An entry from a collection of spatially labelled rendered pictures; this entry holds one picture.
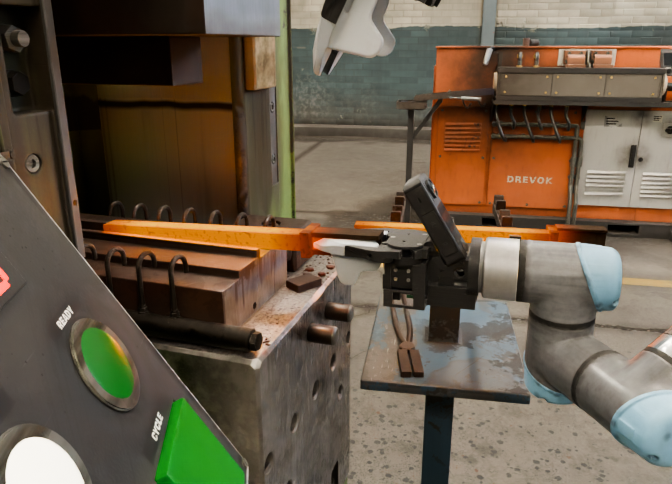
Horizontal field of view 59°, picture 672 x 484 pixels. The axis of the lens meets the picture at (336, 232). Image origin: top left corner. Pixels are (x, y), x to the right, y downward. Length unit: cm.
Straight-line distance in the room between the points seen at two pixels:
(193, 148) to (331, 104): 743
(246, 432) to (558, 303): 39
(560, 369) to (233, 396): 38
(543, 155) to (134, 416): 408
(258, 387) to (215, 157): 50
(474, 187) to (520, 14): 430
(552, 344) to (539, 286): 7
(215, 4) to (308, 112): 791
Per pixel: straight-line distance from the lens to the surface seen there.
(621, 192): 449
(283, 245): 79
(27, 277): 35
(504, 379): 115
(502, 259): 71
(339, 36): 55
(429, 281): 75
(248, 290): 78
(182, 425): 39
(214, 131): 107
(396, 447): 208
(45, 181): 69
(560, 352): 73
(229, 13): 71
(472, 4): 830
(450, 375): 114
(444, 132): 427
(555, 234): 106
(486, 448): 212
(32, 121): 67
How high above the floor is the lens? 126
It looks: 18 degrees down
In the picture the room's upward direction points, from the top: straight up
